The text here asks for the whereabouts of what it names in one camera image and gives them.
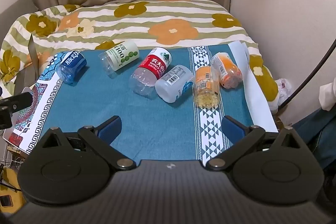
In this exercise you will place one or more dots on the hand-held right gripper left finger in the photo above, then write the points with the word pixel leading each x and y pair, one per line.
pixel 111 129

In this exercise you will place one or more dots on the white cloth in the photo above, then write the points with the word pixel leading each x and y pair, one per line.
pixel 328 95

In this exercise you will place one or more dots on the white label frosted cup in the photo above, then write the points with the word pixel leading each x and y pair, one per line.
pixel 173 82

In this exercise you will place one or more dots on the teal patterned tablecloth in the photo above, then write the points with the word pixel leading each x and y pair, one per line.
pixel 147 121

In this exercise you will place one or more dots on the blue label clear cup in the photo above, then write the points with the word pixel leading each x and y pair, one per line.
pixel 73 64

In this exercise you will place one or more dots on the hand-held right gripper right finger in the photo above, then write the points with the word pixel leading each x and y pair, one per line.
pixel 233 129

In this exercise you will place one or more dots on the white plastic bag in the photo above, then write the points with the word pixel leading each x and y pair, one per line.
pixel 284 86

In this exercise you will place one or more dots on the grey upholstered headboard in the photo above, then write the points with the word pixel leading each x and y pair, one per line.
pixel 15 7

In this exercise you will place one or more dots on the floral striped blanket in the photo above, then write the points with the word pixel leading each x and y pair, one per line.
pixel 170 19

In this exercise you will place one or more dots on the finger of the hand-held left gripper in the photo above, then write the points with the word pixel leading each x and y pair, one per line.
pixel 18 101

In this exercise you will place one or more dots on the red label clear cup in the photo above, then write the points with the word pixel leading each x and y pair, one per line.
pixel 155 64

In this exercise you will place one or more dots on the person's blue jeans leg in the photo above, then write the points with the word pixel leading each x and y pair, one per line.
pixel 320 134

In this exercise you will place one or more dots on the green label clear cup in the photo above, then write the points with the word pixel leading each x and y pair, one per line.
pixel 122 54

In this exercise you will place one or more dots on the yellow object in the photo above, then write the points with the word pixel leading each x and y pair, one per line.
pixel 10 176

